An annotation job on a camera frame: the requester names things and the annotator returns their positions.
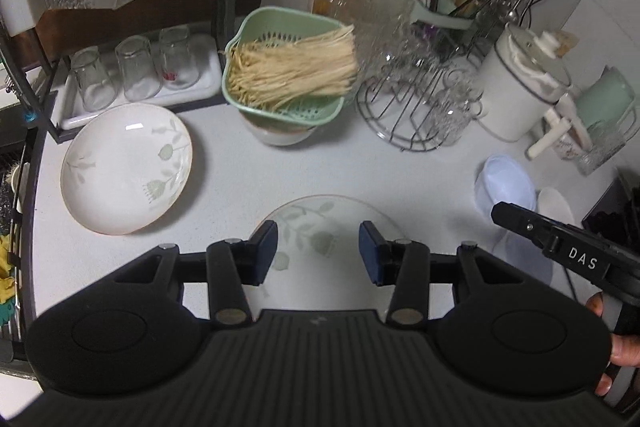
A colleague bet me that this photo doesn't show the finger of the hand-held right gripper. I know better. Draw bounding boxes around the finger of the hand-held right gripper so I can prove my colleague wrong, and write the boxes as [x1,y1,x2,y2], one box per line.
[491,202,576,253]

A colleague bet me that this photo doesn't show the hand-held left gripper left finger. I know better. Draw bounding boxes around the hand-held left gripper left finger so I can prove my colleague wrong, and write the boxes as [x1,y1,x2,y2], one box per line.
[114,220,279,325]

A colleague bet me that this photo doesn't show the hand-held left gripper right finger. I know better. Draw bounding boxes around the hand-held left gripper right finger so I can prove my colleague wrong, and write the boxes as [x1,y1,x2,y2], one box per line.
[359,221,526,327]

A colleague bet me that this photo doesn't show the large white bowl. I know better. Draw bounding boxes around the large white bowl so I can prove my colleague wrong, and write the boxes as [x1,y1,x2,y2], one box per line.
[474,153,555,285]

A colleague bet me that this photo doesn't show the white floral plate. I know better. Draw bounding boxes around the white floral plate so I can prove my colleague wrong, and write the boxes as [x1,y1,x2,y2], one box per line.
[249,194,401,323]
[60,103,194,237]

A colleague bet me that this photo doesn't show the person's right hand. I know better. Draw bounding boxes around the person's right hand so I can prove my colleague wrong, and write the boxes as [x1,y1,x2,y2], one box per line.
[584,293,640,398]

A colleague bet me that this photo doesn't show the small white bowl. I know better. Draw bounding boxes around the small white bowl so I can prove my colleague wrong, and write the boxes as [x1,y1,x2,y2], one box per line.
[537,187,577,228]

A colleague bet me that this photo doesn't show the tall textured glass tumbler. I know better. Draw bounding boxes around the tall textured glass tumbler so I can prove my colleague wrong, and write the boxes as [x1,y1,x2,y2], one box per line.
[575,127,632,176]

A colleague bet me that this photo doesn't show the white electric pot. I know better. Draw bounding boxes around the white electric pot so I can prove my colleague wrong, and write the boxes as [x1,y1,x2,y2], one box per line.
[472,23,576,160]

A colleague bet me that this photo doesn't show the white bowl with red rim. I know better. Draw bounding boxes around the white bowl with red rim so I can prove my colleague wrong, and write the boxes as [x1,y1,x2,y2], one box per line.
[240,109,321,146]

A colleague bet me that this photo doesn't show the textured glass cup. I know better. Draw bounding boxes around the textured glass cup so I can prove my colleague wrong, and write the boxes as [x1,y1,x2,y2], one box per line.
[431,84,486,146]
[356,0,420,80]

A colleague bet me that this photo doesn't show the green electric kettle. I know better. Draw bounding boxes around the green electric kettle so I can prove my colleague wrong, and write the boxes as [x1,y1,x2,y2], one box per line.
[575,66,640,148]

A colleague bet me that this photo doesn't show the glass pot lid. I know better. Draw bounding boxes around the glass pot lid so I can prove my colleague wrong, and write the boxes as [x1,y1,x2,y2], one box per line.
[502,24,574,90]

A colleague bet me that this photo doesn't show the dried noodles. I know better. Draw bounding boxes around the dried noodles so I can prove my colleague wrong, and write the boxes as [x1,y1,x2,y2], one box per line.
[227,25,360,112]

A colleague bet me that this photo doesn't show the white drain tray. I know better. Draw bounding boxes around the white drain tray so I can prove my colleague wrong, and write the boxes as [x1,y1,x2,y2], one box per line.
[57,33,223,130]

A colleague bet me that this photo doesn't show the green chopstick holder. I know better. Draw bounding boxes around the green chopstick holder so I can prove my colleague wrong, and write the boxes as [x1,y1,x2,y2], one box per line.
[402,0,481,32]

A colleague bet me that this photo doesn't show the clear drinking glass red print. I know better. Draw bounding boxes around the clear drinking glass red print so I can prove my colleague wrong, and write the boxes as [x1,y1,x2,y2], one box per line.
[159,25,201,90]

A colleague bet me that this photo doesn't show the green colander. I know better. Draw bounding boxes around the green colander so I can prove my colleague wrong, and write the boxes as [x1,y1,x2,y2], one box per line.
[221,7,360,128]

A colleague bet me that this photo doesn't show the yellow cloth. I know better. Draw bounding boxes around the yellow cloth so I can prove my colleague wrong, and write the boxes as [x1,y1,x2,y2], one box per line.
[0,234,22,308]

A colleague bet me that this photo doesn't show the wooden cutting board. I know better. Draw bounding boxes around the wooden cutting board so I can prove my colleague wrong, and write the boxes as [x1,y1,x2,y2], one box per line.
[10,4,223,58]

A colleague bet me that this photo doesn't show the wire cup rack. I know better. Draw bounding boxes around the wire cup rack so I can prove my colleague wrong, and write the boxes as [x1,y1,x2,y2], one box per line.
[356,24,491,152]

